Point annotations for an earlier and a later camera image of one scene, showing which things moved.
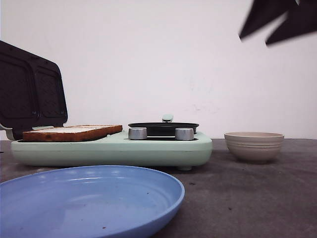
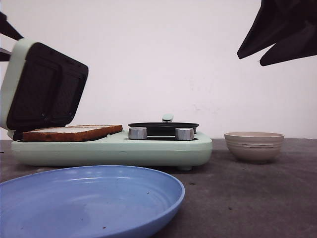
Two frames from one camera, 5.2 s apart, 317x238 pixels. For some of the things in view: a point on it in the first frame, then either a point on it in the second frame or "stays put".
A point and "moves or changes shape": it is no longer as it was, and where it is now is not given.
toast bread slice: (62, 135) stays put
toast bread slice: (95, 131) stays put
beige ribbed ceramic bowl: (254, 147) stays put
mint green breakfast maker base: (118, 151) stays put
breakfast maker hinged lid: (32, 90) moves or changes shape
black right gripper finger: (300, 20) → (302, 43)
